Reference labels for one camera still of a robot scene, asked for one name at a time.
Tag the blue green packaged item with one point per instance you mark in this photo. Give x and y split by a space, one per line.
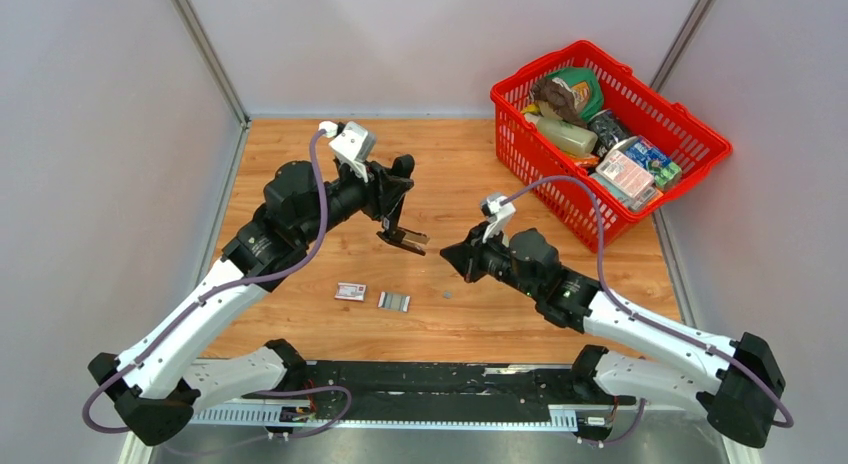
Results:
666 173

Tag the white red staple box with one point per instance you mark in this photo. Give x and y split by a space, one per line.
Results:
351 292

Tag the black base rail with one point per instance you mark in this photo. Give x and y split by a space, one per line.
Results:
447 392

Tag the green brown snack bag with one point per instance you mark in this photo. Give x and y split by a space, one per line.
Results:
572 94

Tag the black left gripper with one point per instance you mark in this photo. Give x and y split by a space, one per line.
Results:
383 189

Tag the pale plastic bottle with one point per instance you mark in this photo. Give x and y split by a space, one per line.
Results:
570 139

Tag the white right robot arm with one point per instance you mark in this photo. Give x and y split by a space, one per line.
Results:
735 383

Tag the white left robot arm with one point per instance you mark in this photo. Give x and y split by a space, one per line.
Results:
156 386

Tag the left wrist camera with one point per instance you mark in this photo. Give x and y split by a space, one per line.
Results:
352 145

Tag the dark foil packet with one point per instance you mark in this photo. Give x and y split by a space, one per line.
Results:
609 129

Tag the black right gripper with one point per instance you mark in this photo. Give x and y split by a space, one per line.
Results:
466 257

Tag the pink packaged item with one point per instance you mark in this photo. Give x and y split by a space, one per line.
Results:
627 176

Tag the black stapler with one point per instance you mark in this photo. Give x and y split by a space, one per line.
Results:
405 239

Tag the red plastic basket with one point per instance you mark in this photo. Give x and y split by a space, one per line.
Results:
585 207

